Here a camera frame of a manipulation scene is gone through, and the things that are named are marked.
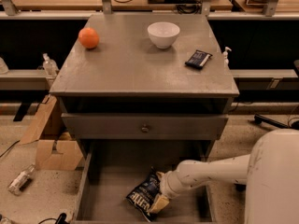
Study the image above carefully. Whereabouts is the blue Kettle chip bag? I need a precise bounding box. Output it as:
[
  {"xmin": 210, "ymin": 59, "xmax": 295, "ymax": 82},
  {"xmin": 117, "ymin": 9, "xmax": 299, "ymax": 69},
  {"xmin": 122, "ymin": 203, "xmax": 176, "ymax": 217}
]
[{"xmin": 126, "ymin": 169, "xmax": 162, "ymax": 222}]

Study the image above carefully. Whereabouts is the grey top drawer with knob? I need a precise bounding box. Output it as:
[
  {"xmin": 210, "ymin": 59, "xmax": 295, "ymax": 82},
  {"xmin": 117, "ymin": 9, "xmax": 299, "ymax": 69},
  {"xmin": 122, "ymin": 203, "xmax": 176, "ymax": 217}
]
[{"xmin": 62, "ymin": 113, "xmax": 228, "ymax": 140}]

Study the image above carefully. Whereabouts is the small white pump bottle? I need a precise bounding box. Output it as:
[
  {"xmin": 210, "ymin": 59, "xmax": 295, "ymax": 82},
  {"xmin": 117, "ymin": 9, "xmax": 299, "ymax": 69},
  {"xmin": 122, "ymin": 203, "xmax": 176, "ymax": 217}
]
[{"xmin": 222, "ymin": 47, "xmax": 232, "ymax": 65}]

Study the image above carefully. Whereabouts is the dark blue snack bar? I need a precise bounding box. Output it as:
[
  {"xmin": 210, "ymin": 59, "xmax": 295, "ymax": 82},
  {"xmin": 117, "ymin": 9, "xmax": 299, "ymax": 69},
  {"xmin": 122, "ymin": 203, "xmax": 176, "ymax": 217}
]
[{"xmin": 185, "ymin": 49, "xmax": 212, "ymax": 70}]

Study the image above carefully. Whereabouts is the grey wooden cabinet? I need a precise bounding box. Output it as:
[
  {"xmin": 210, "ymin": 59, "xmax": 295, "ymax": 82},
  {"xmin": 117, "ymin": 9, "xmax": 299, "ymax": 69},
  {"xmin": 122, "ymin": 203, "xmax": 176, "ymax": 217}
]
[{"xmin": 50, "ymin": 13, "xmax": 239, "ymax": 158}]

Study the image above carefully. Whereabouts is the open grey middle drawer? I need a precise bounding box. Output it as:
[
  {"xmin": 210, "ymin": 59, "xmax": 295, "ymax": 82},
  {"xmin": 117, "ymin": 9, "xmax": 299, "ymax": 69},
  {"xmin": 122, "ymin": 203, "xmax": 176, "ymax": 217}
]
[{"xmin": 74, "ymin": 140, "xmax": 216, "ymax": 224}]

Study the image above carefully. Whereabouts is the clear bottle on shelf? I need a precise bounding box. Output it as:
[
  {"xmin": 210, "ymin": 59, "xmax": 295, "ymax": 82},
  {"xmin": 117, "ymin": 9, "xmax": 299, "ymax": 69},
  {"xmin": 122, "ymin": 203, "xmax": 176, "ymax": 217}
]
[{"xmin": 43, "ymin": 53, "xmax": 59, "ymax": 77}]

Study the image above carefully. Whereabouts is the brown cardboard box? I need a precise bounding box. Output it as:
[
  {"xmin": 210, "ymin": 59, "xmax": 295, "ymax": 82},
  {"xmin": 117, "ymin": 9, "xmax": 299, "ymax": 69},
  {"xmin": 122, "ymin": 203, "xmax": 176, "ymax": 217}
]
[{"xmin": 20, "ymin": 95, "xmax": 85, "ymax": 171}]

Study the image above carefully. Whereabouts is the black chair base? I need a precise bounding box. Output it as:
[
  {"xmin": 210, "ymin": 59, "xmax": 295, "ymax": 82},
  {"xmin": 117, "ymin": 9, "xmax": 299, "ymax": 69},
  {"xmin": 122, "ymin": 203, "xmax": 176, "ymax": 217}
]
[{"xmin": 254, "ymin": 114, "xmax": 299, "ymax": 130}]

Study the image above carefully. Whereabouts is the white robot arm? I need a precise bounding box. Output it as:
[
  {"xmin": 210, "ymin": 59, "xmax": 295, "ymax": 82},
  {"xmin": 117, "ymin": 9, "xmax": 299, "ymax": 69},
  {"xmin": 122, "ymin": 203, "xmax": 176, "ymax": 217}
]
[{"xmin": 149, "ymin": 129, "xmax": 299, "ymax": 224}]

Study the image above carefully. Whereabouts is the orange fruit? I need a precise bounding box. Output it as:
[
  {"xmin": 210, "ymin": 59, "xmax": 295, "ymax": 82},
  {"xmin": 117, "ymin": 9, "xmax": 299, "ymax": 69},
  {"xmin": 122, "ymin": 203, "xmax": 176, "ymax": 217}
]
[{"xmin": 78, "ymin": 27, "xmax": 99, "ymax": 49}]

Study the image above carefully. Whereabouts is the white bowl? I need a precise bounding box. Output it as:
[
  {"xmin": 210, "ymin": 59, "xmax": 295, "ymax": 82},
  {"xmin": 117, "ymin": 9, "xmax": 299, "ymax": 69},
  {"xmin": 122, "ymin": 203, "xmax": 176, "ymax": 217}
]
[{"xmin": 148, "ymin": 21, "xmax": 180, "ymax": 49}]

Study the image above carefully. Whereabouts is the clear bottle on floor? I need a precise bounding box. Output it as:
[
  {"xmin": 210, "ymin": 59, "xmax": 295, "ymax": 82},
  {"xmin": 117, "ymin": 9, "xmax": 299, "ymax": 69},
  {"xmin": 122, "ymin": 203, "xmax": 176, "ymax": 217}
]
[{"xmin": 7, "ymin": 164, "xmax": 36, "ymax": 195}]

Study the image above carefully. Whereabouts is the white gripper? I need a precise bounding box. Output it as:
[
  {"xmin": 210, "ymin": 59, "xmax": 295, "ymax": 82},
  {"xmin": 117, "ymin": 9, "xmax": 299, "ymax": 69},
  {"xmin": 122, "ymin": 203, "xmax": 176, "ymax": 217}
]
[{"xmin": 148, "ymin": 170, "xmax": 184, "ymax": 214}]

